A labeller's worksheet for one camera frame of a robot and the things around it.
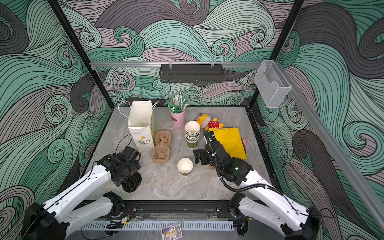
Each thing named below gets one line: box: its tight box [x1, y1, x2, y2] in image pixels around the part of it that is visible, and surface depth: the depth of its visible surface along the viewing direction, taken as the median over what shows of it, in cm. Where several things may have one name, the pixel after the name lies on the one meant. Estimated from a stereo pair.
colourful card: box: [161, 222, 183, 240], surface depth 67 cm
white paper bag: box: [118, 100, 159, 152], surface depth 89 cm
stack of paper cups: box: [185, 121, 201, 149], surface depth 87 cm
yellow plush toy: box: [194, 113, 225, 132], surface depth 105 cm
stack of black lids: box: [122, 172, 142, 193], surface depth 79 cm
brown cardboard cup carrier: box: [152, 130, 172, 164], surface depth 92 cm
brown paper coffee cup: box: [177, 157, 194, 176], surface depth 84 cm
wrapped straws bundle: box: [167, 95, 189, 113], surface depth 100 cm
